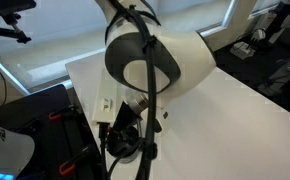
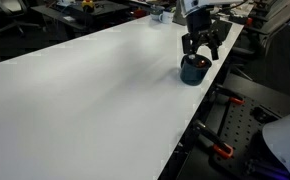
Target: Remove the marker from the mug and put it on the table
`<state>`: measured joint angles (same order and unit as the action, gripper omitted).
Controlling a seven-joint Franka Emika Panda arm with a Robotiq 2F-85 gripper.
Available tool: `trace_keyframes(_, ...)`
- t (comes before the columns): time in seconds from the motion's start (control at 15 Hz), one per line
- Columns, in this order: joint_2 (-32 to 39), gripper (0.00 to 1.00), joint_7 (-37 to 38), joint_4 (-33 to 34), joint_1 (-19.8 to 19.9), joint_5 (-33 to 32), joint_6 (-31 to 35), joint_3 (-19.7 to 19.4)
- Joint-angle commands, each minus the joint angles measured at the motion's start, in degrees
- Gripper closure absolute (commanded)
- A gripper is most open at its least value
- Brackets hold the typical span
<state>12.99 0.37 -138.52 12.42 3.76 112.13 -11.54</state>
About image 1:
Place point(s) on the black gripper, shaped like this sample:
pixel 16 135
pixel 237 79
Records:
pixel 123 141

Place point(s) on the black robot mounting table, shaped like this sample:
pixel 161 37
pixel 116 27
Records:
pixel 35 106

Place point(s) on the white power strip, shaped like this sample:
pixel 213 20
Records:
pixel 241 50

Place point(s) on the black white round device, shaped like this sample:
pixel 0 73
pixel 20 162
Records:
pixel 259 35

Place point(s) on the grey machine with label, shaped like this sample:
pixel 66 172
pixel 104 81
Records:
pixel 285 73

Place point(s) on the black equipment stand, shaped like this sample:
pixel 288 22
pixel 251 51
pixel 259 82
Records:
pixel 278 20

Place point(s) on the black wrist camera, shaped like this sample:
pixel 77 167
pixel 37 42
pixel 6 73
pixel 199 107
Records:
pixel 126 115

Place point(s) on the white window frame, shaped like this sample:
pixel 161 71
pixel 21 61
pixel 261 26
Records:
pixel 226 16

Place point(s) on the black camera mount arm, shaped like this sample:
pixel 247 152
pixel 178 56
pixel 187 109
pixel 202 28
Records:
pixel 5 20

